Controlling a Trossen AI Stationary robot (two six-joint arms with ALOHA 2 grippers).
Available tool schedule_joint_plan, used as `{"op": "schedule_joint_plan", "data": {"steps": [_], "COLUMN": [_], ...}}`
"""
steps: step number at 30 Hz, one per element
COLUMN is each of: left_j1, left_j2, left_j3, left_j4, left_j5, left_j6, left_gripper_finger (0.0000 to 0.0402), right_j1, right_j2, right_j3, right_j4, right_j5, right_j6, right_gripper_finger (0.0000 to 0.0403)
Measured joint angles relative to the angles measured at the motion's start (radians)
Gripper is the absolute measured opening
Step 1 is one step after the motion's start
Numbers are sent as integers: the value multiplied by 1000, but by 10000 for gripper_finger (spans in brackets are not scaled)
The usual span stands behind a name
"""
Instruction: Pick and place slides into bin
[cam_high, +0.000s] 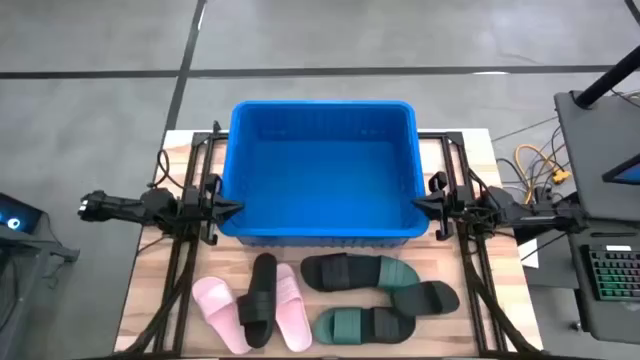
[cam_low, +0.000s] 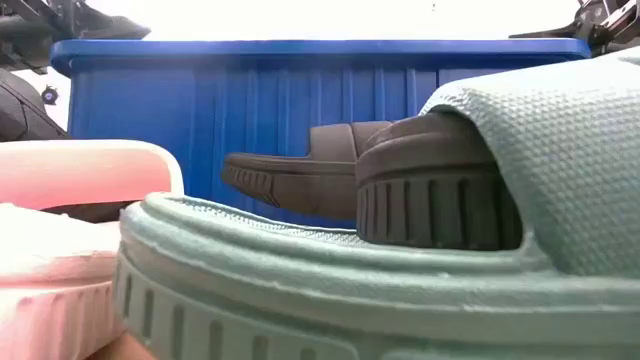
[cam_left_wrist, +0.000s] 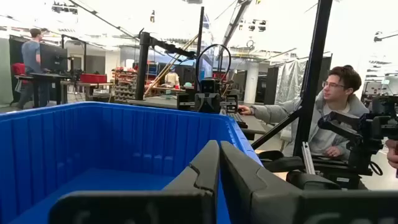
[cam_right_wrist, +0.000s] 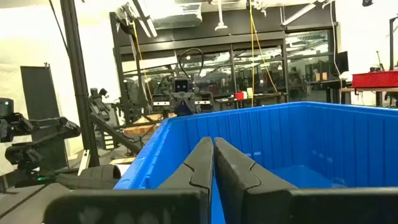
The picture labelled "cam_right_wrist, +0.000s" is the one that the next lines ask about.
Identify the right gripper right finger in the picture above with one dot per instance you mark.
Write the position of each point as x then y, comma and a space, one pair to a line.
236, 180

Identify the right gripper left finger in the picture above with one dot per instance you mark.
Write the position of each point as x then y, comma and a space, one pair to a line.
192, 174

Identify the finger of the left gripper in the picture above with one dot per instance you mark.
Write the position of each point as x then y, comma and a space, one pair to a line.
180, 111
186, 111

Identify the black rubber slide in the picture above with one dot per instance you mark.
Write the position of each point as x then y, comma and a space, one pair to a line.
99, 175

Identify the black background robot arm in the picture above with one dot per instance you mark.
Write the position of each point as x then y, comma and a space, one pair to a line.
99, 101

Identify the blue plastic bin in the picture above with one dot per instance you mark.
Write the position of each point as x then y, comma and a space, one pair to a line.
280, 140

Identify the red storage bin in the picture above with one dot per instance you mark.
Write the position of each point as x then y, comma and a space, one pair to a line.
376, 79

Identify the pale yellow cup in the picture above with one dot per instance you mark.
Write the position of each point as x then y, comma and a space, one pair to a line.
249, 92

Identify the black workbench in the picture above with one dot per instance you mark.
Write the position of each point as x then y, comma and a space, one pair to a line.
258, 97

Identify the white pendant fixture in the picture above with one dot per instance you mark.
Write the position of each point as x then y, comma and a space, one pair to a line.
221, 21

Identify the black panel board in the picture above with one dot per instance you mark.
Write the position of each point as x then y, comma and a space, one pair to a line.
40, 93

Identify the black monitor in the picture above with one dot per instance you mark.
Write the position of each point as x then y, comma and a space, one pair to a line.
342, 62

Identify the wooden workbench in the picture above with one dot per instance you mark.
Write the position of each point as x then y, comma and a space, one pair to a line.
370, 90

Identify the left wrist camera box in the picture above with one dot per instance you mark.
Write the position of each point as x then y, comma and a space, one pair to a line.
182, 85

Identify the silver air duct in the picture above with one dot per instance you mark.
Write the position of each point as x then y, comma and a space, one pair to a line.
177, 14

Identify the black aluminium frame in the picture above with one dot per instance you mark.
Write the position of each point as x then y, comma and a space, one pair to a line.
79, 93

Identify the black table camera mount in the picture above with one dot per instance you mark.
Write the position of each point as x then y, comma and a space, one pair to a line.
46, 130

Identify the black upright post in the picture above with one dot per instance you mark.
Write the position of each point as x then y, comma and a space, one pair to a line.
392, 43

